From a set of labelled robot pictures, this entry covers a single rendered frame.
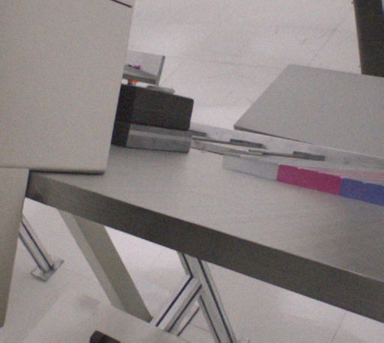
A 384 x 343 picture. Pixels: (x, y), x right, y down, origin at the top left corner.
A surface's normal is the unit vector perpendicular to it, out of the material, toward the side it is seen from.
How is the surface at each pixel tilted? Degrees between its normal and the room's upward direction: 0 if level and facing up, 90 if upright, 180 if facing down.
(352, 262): 43
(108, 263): 90
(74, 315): 0
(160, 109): 90
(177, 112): 90
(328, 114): 0
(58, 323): 0
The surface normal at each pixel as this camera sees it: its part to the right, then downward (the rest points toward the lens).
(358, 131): -0.26, -0.76
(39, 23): 0.80, 0.18
